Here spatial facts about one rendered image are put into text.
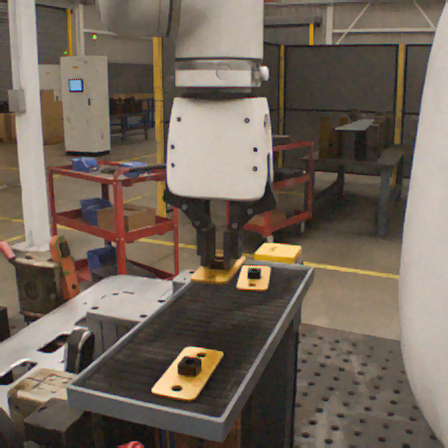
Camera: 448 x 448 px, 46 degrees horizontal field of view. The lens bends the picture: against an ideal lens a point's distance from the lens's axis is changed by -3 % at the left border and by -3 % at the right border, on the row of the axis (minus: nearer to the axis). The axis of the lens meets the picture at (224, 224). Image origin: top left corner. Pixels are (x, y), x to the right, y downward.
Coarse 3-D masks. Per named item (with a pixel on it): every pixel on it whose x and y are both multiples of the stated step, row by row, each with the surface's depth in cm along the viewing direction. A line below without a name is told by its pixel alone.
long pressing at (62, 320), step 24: (96, 288) 109; (120, 288) 109; (144, 288) 109; (168, 288) 109; (72, 312) 97; (24, 336) 87; (48, 336) 87; (0, 360) 79; (24, 360) 80; (48, 360) 80
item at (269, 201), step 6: (270, 180) 53; (270, 186) 52; (264, 192) 52; (270, 192) 52; (264, 198) 52; (270, 198) 52; (276, 198) 53; (252, 204) 53; (258, 204) 53; (264, 204) 52; (270, 204) 52; (276, 204) 52; (258, 210) 53; (264, 210) 53
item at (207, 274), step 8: (216, 256) 56; (216, 264) 55; (240, 264) 57; (200, 272) 54; (208, 272) 54; (216, 272) 54; (224, 272) 54; (232, 272) 54; (192, 280) 53; (200, 280) 52; (208, 280) 52; (216, 280) 52; (224, 280) 52
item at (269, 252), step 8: (264, 248) 82; (272, 248) 82; (280, 248) 82; (288, 248) 82; (296, 248) 82; (256, 256) 79; (264, 256) 79; (272, 256) 78; (280, 256) 78; (288, 256) 78; (296, 256) 79
